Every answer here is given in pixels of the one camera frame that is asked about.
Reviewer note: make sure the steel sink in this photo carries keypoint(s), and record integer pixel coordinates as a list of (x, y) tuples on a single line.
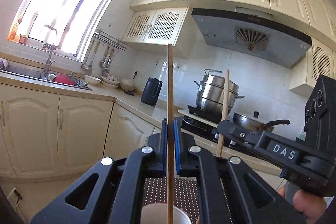
[(60, 78)]

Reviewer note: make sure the pink cup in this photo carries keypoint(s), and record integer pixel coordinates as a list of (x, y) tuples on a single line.
[(156, 213)]

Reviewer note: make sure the upper cream cabinets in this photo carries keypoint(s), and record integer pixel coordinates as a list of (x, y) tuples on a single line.
[(313, 17)]

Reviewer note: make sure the wooden chopstick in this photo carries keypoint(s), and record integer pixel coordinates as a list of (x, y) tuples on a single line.
[(224, 111), (170, 135)]

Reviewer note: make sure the steel steamer pot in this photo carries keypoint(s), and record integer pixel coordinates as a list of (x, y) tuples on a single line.
[(210, 95)]

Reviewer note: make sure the cream cabinets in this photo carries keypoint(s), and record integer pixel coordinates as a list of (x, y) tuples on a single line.
[(313, 17), (49, 130)]

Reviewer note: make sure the lower cream cabinets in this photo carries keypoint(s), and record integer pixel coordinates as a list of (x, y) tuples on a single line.
[(49, 130)]

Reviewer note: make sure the steel wok with lid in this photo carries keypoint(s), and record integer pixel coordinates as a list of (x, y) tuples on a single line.
[(253, 124)]

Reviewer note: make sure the grey range hood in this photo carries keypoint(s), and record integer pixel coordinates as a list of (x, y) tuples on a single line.
[(252, 35)]

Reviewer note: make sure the black induction cooker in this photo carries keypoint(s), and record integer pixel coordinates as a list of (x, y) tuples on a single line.
[(205, 115)]

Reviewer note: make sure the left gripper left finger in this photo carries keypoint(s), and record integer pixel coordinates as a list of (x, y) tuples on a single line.
[(112, 190)]

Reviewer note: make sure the steel faucet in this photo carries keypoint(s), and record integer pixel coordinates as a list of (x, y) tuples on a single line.
[(50, 53)]

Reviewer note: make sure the stack of white bowls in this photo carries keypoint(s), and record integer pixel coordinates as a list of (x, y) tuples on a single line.
[(111, 80)]

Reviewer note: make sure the window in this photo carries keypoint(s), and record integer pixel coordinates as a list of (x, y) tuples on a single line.
[(66, 24)]

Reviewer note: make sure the utensil wall rack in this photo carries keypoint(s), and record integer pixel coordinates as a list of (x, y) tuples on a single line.
[(113, 46)]

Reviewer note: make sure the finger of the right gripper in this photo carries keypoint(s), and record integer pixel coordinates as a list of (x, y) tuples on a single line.
[(243, 138)]

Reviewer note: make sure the black gas stove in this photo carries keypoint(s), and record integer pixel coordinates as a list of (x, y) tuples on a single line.
[(206, 136)]

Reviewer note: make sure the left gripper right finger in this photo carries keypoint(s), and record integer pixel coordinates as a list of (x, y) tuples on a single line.
[(228, 191)]

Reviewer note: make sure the person right hand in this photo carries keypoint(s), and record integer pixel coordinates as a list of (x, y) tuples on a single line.
[(311, 206)]

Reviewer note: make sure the dark blue kettle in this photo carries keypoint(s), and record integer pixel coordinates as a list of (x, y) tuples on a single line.
[(151, 91)]

